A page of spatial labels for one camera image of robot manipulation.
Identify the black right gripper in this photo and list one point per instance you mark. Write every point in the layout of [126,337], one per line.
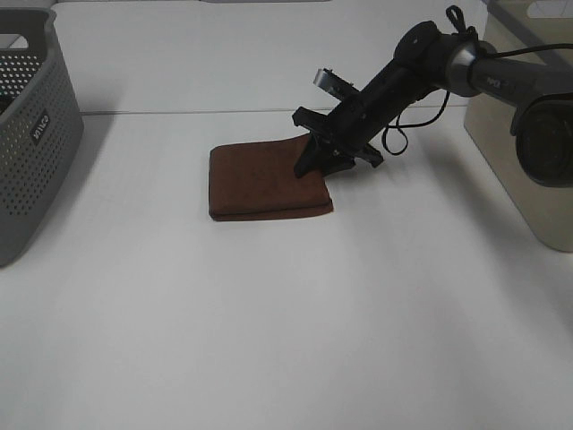
[342,136]

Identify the brown towel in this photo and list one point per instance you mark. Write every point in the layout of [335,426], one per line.
[256,181]

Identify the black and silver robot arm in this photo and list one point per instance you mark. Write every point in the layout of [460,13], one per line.
[461,64]

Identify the beige plastic bin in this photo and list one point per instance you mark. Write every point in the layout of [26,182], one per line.
[529,147]

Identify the grey perforated plastic basket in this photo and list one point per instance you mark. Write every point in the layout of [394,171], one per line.
[41,126]

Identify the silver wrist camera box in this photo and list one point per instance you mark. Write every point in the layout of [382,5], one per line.
[326,80]

